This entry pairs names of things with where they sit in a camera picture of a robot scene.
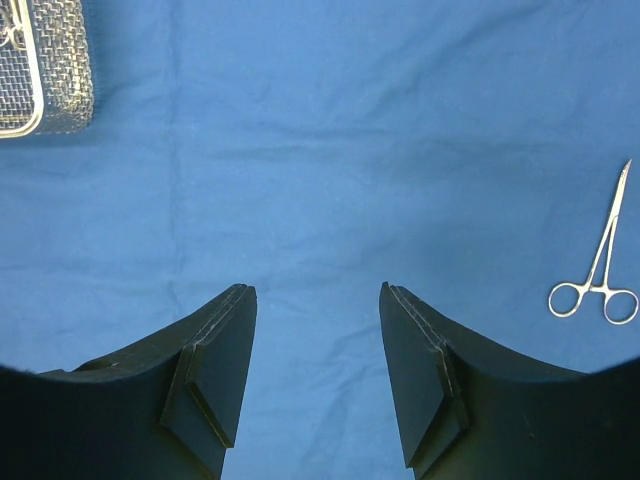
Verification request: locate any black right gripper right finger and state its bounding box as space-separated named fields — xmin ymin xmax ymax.
xmin=379 ymin=283 xmax=639 ymax=479

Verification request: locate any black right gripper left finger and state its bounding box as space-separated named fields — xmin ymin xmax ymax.
xmin=1 ymin=284 xmax=257 ymax=479

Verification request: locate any steel hemostat clamp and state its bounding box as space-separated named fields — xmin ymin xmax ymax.
xmin=547 ymin=159 xmax=639 ymax=326

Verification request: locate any blue surgical drape cloth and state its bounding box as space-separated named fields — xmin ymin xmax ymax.
xmin=1 ymin=1 xmax=639 ymax=479

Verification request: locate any steel mesh instrument tray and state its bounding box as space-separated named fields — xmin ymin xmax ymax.
xmin=0 ymin=0 xmax=95 ymax=139

